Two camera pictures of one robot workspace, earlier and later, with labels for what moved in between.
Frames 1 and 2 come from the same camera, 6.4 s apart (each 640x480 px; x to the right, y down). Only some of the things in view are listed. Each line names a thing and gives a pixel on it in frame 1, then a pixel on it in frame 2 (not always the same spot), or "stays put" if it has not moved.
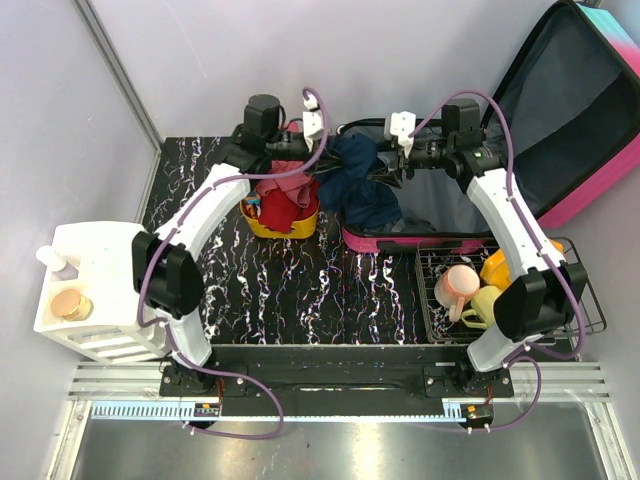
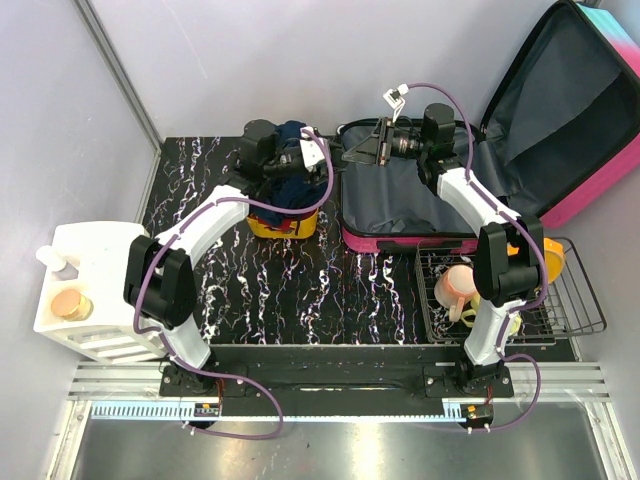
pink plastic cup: (454, 286) stays put
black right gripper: (387, 175) to (368, 150)
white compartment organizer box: (99, 260) stays put
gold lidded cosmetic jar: (72, 305) stays put
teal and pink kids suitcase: (572, 107) stays put
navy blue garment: (361, 202) to (291, 191)
